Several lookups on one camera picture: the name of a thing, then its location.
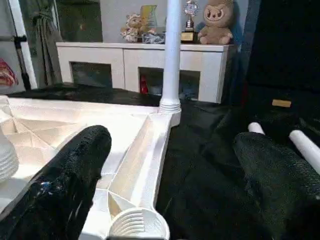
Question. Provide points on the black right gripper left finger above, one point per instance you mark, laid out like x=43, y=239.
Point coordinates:
x=60, y=190

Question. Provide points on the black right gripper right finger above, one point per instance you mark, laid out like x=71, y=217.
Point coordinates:
x=280, y=190

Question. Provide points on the white plastic table top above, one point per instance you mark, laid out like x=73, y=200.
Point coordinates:
x=135, y=165

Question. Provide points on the black mat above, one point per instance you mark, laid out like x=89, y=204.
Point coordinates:
x=200, y=160

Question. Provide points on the large black furniture piece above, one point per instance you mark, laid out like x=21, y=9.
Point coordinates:
x=285, y=50

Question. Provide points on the grey curtain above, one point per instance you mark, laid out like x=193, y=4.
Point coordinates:
x=44, y=40

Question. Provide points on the white cabinet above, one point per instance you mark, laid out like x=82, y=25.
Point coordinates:
x=135, y=57

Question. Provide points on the small beige plush toy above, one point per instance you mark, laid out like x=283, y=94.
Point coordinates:
x=132, y=29

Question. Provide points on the dark glass bowl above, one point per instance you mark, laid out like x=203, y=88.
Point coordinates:
x=152, y=38

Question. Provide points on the brown teddy bear plush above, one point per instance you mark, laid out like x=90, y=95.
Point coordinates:
x=216, y=22

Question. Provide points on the silver trophy cup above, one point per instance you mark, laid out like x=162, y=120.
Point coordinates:
x=189, y=22

